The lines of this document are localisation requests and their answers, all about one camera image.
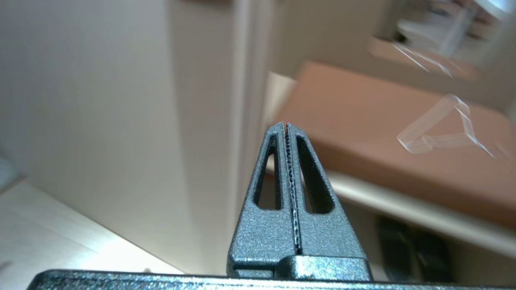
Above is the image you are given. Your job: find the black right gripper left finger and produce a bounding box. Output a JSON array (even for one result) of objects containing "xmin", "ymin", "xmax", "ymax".
[{"xmin": 227, "ymin": 123, "xmax": 301, "ymax": 278}]

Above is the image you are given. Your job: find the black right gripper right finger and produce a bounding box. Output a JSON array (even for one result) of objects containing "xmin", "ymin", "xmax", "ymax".
[{"xmin": 285, "ymin": 123, "xmax": 373, "ymax": 280}]

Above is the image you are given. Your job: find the beige room door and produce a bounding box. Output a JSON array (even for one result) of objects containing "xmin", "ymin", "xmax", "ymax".
[{"xmin": 0, "ymin": 0, "xmax": 283, "ymax": 275}]

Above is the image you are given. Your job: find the black slipper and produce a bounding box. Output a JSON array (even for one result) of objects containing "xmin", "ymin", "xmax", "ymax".
[
  {"xmin": 413, "ymin": 228, "xmax": 454, "ymax": 282},
  {"xmin": 377, "ymin": 215, "xmax": 418, "ymax": 282}
]

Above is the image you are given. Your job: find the beige wooden bench shelf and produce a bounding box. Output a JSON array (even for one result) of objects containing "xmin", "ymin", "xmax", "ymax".
[{"xmin": 264, "ymin": 0, "xmax": 516, "ymax": 284}]

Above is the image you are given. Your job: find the brown leather bench cushion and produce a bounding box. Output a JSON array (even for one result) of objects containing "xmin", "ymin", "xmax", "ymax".
[{"xmin": 278, "ymin": 60, "xmax": 516, "ymax": 230}]

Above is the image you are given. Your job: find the white wire clothes hanger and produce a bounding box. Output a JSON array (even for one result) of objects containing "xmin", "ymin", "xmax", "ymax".
[{"xmin": 397, "ymin": 94, "xmax": 508, "ymax": 160}]

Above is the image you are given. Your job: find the wall mirror beige frame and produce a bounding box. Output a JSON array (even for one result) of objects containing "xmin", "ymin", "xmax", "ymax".
[{"xmin": 363, "ymin": 0, "xmax": 516, "ymax": 109}]

